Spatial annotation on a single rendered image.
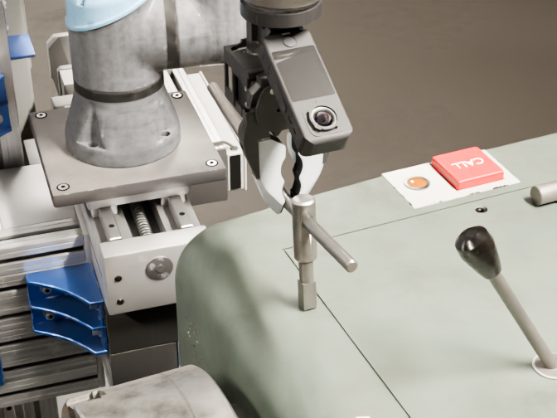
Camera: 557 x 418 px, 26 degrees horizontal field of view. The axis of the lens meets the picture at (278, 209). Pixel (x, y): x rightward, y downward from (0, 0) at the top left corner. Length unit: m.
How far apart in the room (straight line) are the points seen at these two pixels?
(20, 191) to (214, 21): 0.39
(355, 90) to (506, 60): 0.60
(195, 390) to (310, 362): 0.11
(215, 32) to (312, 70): 0.47
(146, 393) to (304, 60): 0.33
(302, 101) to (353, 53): 3.45
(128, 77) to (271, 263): 0.40
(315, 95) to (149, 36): 0.50
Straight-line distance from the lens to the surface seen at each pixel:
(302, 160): 1.11
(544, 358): 1.10
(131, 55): 1.50
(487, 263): 1.02
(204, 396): 1.09
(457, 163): 1.36
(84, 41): 1.50
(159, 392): 1.10
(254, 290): 1.18
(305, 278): 1.13
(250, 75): 1.06
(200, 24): 1.49
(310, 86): 1.02
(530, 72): 4.41
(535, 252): 1.25
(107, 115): 1.53
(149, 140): 1.54
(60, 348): 1.70
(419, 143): 3.91
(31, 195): 1.69
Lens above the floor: 1.97
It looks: 34 degrees down
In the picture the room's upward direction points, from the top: straight up
